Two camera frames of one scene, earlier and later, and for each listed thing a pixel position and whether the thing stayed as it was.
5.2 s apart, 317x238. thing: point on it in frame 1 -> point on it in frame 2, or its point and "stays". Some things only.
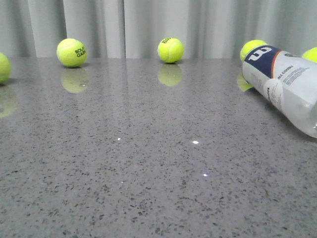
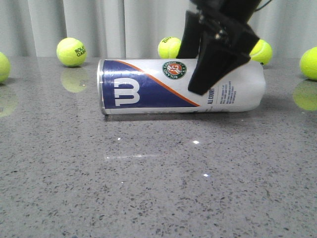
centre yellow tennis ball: [170, 50] stays
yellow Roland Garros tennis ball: [71, 52] stays
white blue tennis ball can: [287, 80] -> [161, 86]
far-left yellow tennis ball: [5, 68] stays
